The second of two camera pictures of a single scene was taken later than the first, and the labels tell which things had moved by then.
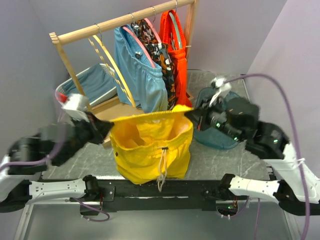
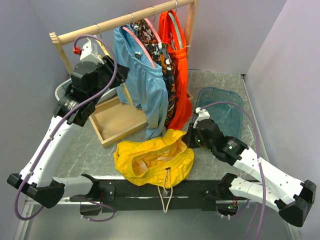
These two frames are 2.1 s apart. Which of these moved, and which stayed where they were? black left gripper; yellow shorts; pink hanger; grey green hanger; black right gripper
Moved: yellow shorts; black right gripper; black left gripper
Stayed: grey green hanger; pink hanger
